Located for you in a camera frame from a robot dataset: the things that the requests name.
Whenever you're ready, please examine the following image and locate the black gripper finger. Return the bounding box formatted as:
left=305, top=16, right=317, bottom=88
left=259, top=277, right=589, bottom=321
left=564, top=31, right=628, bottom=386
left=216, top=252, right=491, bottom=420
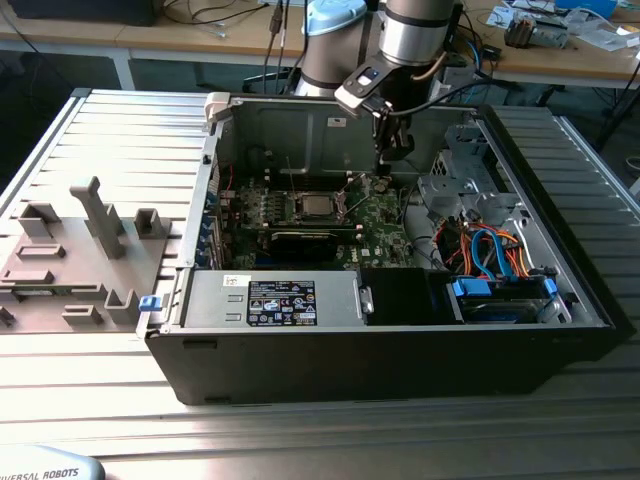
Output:
left=373, top=119, right=391, bottom=159
left=379, top=122, right=416, bottom=175

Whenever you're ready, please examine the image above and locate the metal socket cover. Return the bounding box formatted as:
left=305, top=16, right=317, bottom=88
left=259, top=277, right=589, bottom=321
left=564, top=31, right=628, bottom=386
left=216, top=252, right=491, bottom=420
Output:
left=335, top=173, right=375, bottom=222

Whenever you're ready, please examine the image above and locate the silver CPU green edge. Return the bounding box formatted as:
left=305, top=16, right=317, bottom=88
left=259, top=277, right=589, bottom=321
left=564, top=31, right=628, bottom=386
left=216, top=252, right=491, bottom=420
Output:
left=298, top=194, right=335, bottom=217

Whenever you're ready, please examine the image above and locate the CPU socket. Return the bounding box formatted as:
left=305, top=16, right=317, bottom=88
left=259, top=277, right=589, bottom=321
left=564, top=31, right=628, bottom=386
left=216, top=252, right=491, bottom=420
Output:
left=291, top=191, right=349, bottom=225

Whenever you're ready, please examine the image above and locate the CPU cooler heatsink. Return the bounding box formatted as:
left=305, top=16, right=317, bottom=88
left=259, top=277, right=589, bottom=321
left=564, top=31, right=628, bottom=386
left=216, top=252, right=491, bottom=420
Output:
left=503, top=13, right=571, bottom=50

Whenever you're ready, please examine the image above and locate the metal drive cage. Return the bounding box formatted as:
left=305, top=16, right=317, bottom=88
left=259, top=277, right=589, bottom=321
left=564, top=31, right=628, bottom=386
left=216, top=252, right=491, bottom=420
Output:
left=415, top=123, right=524, bottom=224

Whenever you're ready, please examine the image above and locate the black rectangular device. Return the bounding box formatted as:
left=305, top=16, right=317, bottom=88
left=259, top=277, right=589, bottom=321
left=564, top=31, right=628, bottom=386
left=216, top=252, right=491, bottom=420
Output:
left=447, top=2, right=465, bottom=56

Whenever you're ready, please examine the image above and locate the green motherboard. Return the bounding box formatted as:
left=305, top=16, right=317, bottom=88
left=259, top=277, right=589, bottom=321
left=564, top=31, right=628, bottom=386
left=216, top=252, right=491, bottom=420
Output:
left=217, top=172, right=426, bottom=271

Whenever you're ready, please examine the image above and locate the printed paper sheet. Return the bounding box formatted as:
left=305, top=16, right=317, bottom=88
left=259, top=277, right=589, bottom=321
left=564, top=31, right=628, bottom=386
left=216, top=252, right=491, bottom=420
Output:
left=485, top=4, right=519, bottom=27

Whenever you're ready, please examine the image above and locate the black graphics card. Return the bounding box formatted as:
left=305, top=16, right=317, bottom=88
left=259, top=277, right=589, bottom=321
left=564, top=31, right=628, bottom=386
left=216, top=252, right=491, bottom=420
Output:
left=268, top=228, right=352, bottom=265

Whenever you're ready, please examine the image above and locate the wooden desk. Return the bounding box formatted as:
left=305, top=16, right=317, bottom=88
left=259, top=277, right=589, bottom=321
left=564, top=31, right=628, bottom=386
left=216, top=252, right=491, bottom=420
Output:
left=0, top=0, right=306, bottom=94
left=439, top=0, right=640, bottom=91

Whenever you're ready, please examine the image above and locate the black plastic shroud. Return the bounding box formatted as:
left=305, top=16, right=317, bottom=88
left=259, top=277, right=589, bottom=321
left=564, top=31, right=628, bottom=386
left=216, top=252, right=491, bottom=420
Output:
left=359, top=267, right=454, bottom=327

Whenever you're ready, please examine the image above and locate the hard disk in blue carrier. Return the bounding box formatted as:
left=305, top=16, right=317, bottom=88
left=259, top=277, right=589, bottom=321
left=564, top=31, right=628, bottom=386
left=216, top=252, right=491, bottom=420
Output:
left=446, top=274, right=560, bottom=325

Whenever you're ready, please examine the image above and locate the beige case latch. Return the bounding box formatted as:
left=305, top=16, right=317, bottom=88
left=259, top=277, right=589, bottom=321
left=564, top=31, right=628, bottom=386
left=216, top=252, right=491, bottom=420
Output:
left=203, top=91, right=237, bottom=127

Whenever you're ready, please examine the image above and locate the clear plastic bag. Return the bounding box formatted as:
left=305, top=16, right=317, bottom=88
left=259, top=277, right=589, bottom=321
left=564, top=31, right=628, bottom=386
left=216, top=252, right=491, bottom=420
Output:
left=569, top=12, right=640, bottom=52

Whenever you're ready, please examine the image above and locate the blue box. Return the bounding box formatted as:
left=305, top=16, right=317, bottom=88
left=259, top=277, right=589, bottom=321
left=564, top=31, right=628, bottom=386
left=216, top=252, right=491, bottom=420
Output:
left=555, top=0, right=620, bottom=17

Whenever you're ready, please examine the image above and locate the black PC case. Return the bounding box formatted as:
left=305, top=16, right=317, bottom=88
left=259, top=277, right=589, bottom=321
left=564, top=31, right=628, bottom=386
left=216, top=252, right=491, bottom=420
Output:
left=143, top=92, right=637, bottom=407

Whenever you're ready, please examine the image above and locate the silver power supply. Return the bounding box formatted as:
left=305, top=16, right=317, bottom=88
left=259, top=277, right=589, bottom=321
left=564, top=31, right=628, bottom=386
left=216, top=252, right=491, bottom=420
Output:
left=178, top=269, right=365, bottom=330

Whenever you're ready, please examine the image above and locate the black equipment box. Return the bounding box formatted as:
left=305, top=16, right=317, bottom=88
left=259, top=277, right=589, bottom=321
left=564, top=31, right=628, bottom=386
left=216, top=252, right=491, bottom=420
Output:
left=8, top=0, right=157, bottom=27

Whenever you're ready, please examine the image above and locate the grey parts rack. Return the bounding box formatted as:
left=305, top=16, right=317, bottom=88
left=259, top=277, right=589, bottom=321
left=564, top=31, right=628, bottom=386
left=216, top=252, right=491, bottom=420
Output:
left=0, top=175, right=175, bottom=335

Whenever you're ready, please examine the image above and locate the grey teach pendant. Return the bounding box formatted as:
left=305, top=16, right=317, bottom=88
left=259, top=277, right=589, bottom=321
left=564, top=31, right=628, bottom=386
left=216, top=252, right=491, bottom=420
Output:
left=0, top=443, right=107, bottom=480

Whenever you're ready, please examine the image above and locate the brown short cable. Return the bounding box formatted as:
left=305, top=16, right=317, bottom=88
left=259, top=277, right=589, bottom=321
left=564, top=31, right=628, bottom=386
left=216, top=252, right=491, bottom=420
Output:
left=410, top=49, right=447, bottom=82

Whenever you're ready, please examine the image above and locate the black camera cable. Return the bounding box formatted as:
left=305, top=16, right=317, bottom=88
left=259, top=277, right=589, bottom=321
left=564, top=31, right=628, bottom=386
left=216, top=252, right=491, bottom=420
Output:
left=389, top=74, right=496, bottom=117

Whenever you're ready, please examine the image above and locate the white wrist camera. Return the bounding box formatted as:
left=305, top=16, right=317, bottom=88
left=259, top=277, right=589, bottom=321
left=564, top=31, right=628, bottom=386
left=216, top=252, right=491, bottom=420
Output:
left=333, top=63, right=395, bottom=120

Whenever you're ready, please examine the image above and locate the blue network cable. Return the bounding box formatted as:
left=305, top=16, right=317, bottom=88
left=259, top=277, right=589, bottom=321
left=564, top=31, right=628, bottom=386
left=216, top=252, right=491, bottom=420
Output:
left=464, top=38, right=496, bottom=104

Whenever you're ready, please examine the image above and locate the hanging black cable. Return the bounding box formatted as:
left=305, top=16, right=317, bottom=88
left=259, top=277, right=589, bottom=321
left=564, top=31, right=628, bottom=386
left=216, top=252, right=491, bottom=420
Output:
left=262, top=0, right=291, bottom=96

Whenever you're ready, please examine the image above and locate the blue data wire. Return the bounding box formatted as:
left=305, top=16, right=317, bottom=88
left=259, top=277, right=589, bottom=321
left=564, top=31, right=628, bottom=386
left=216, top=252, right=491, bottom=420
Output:
left=469, top=227, right=512, bottom=282

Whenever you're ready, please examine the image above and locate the silver metal handle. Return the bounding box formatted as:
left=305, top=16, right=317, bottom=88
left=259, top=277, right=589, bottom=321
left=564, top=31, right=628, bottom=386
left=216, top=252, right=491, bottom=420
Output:
left=356, top=283, right=376, bottom=315

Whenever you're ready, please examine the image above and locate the orange wire bundle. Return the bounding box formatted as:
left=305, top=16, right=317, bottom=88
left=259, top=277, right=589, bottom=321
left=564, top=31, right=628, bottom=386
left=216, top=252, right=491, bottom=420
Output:
left=438, top=225, right=530, bottom=275

